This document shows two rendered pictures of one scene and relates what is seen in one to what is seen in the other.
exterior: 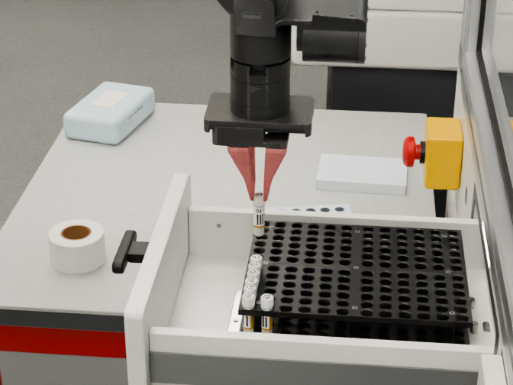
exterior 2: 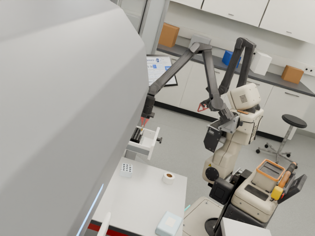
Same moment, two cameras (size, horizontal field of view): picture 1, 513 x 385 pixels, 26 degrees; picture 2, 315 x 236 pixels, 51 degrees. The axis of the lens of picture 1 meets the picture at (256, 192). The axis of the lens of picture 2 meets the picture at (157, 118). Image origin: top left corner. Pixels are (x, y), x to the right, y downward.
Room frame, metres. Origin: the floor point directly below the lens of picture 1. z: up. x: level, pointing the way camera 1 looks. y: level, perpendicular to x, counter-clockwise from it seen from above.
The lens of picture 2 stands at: (2.91, -0.09, 1.88)
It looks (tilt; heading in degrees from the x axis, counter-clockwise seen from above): 23 degrees down; 175
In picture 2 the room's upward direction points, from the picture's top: 17 degrees clockwise
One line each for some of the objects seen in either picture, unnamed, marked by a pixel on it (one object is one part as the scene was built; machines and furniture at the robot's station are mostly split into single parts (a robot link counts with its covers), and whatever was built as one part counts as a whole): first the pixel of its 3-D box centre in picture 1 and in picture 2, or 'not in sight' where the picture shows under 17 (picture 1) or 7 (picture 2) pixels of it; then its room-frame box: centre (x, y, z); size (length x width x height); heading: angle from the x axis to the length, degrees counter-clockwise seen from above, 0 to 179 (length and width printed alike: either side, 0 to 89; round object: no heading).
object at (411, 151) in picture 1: (414, 151); not in sight; (1.28, -0.20, 0.88); 0.04 x 0.03 x 0.04; 174
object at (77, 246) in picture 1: (77, 246); (168, 178); (1.21, 0.23, 0.78); 0.07 x 0.07 x 0.04
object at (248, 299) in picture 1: (248, 315); not in sight; (0.89, 0.01, 0.89); 0.01 x 0.01 x 0.05
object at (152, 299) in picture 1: (162, 279); (153, 142); (0.98, 0.10, 0.87); 0.29 x 0.02 x 0.11; 174
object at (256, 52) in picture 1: (266, 30); (149, 100); (0.98, -0.01, 1.15); 0.07 x 0.06 x 0.07; 84
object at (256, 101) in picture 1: (259, 90); (147, 109); (0.98, 0.00, 1.09); 0.10 x 0.07 x 0.07; 85
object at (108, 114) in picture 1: (110, 111); (169, 225); (1.62, 0.23, 0.78); 0.15 x 0.10 x 0.04; 161
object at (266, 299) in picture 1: (266, 316); not in sight; (0.89, -0.01, 0.89); 0.01 x 0.01 x 0.05
